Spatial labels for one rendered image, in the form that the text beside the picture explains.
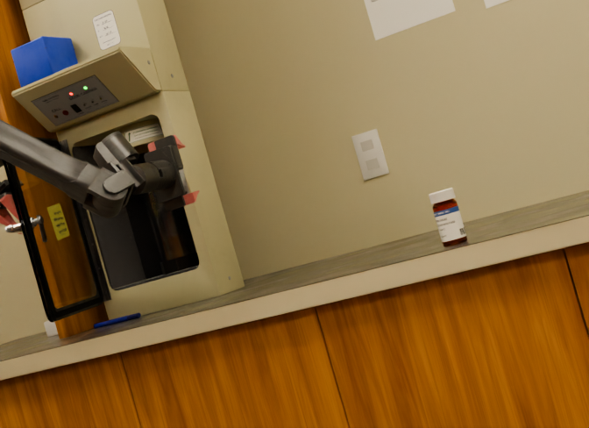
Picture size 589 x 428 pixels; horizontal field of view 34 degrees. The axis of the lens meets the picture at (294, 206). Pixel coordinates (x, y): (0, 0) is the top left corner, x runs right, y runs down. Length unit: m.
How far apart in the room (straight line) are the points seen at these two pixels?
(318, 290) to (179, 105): 0.69
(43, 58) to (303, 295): 0.87
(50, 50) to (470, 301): 1.12
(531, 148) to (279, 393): 0.87
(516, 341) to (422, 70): 0.92
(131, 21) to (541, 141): 0.97
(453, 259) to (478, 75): 0.81
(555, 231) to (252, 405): 0.66
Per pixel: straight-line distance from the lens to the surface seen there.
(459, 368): 1.63
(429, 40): 2.32
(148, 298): 2.22
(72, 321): 2.28
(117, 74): 2.11
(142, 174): 1.80
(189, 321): 1.80
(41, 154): 1.80
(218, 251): 2.15
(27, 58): 2.23
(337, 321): 1.69
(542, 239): 1.52
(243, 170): 2.54
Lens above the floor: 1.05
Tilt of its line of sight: 1 degrees up
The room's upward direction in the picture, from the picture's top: 16 degrees counter-clockwise
